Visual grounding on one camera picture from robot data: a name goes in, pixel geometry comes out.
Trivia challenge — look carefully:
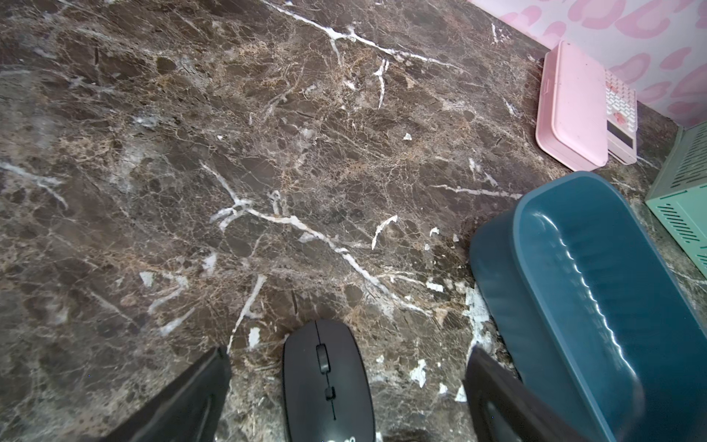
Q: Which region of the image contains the black mouse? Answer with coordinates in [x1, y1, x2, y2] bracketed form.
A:
[282, 319, 376, 442]

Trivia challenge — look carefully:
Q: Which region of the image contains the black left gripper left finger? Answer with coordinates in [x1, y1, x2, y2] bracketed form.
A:
[103, 346, 231, 442]

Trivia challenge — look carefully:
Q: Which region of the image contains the teal storage box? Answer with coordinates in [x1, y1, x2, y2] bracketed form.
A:
[469, 172, 706, 441]

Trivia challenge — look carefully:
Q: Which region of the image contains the pink calculator on table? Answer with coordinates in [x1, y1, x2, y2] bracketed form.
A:
[605, 70, 638, 165]

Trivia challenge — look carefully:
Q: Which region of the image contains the green file organizer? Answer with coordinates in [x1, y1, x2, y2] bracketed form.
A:
[646, 123, 707, 274]

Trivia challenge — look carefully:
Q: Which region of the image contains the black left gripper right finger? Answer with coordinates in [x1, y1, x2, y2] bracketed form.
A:
[465, 347, 585, 441]

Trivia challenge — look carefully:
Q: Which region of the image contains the pink pencil case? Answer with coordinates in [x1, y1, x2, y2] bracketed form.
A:
[536, 41, 609, 171]

